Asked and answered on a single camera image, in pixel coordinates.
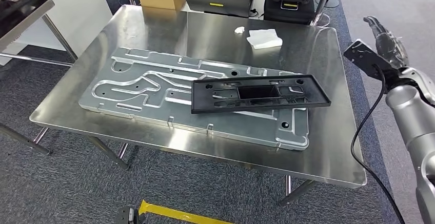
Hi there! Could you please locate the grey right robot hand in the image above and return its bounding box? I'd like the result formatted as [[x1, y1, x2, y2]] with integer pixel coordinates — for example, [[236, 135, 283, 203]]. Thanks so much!
[[363, 16, 410, 70]]

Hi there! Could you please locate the black plastic panel part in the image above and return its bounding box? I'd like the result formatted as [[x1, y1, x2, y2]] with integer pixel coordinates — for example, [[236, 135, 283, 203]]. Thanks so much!
[[191, 74, 332, 115]]

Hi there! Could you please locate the steel workbench table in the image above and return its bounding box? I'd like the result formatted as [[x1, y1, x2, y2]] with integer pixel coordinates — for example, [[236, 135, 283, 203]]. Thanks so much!
[[29, 4, 368, 208]]

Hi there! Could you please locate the black controller case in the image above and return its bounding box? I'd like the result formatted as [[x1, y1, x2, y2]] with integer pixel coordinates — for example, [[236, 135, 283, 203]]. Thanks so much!
[[263, 0, 317, 26]]

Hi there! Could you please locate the white folded tissue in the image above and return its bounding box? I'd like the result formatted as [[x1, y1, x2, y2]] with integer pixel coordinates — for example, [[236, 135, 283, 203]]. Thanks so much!
[[246, 29, 284, 50]]

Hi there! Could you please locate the grey laptop computer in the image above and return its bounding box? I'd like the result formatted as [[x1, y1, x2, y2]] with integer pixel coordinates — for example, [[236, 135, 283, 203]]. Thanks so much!
[[179, 0, 255, 18]]

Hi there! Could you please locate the machined aluminium fixture plate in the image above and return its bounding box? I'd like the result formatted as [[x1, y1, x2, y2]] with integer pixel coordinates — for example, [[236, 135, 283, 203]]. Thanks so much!
[[78, 47, 310, 151]]

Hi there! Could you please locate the white partition board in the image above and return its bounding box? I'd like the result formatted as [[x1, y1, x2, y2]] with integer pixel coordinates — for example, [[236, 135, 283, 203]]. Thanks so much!
[[0, 0, 113, 66]]

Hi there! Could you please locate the grey side table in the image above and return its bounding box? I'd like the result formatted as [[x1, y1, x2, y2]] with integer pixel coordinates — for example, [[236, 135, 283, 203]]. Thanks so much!
[[0, 0, 79, 68]]

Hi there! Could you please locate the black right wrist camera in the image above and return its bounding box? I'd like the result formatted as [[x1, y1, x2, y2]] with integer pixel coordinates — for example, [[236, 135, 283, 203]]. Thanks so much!
[[343, 39, 398, 81]]

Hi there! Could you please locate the black camera cable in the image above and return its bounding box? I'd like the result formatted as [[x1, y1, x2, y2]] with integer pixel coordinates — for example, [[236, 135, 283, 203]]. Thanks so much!
[[350, 64, 406, 224]]

